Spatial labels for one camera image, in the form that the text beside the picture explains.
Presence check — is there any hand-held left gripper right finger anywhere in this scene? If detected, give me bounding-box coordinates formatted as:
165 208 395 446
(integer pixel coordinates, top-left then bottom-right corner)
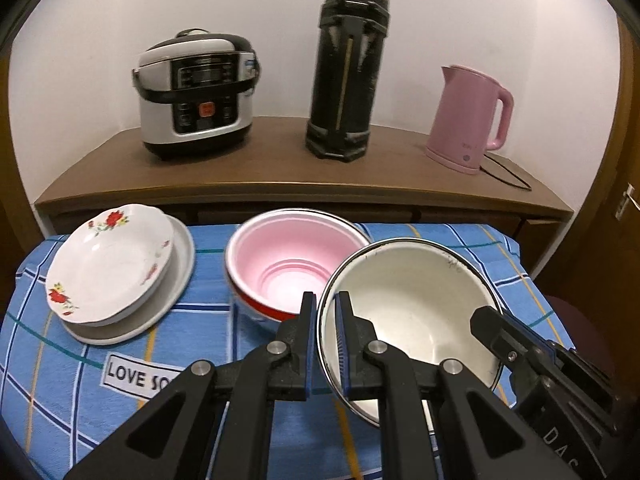
335 291 581 480

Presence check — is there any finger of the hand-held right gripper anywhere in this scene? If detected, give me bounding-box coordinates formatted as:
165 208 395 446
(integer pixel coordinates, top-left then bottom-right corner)
470 305 557 369

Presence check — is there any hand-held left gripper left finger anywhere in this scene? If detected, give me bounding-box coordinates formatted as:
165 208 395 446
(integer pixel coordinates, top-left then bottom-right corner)
62 291 318 480

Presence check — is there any white enamel bowl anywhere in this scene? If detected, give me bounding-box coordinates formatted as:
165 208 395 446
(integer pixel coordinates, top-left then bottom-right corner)
316 237 506 428

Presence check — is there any red bowl pink inside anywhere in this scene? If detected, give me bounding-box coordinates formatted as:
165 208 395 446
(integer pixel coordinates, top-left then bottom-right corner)
225 208 373 322

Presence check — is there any red flower white plate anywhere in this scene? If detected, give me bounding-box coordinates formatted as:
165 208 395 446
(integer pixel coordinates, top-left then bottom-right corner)
45 203 175 326

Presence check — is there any dark red stool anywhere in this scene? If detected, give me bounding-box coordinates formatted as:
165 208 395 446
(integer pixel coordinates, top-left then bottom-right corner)
545 295 617 386

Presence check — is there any plain white plate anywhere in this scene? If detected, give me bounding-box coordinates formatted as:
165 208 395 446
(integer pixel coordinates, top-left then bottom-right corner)
62 214 196 346

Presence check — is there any wooden cabinet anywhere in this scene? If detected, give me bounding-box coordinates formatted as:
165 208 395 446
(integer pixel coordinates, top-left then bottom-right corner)
34 116 575 241

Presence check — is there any pink electric kettle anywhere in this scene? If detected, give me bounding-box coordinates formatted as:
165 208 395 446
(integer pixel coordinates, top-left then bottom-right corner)
425 64 515 176

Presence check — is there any wooden door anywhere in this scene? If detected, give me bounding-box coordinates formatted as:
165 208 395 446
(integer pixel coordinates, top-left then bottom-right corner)
570 10 640 311
0 35 36 256

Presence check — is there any blue checked tablecloth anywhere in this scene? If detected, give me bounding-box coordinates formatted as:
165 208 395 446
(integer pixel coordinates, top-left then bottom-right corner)
0 222 576 480

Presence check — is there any silver black rice cooker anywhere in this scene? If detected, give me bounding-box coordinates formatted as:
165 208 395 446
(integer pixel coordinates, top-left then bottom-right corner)
132 29 263 157

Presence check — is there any tall black thermos flask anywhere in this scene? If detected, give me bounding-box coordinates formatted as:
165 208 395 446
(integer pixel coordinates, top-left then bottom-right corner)
305 0 390 162

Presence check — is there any black kettle cable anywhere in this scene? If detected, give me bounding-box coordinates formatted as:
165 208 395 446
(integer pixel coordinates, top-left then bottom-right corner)
480 152 533 192

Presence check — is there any metal door handle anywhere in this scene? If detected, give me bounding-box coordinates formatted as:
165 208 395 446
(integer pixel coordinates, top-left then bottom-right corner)
616 184 640 221

